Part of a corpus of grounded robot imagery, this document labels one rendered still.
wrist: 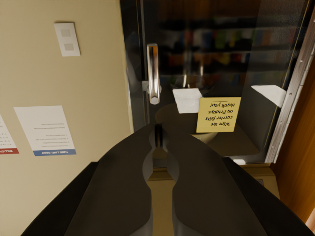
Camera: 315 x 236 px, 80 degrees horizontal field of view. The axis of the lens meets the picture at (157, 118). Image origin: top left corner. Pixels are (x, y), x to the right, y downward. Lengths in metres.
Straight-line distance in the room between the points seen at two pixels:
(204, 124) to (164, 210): 0.20
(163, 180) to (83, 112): 0.57
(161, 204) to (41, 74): 0.69
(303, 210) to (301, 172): 0.08
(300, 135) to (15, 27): 0.93
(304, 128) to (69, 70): 0.78
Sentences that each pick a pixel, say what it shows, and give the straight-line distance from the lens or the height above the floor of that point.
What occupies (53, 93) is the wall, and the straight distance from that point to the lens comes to 0.92.
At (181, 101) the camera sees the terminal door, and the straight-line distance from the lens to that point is 0.35.
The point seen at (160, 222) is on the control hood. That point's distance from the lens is 0.46.
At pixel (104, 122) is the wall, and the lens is 0.91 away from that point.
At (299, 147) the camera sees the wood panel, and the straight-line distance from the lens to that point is 0.53.
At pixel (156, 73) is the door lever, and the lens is 0.28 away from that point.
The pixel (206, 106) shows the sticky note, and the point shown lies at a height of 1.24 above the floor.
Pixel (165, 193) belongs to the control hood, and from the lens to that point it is 0.45.
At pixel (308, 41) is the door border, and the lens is 0.41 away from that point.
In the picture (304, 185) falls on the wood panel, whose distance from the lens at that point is 0.54.
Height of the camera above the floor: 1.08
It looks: 29 degrees up
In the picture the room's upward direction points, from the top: 178 degrees clockwise
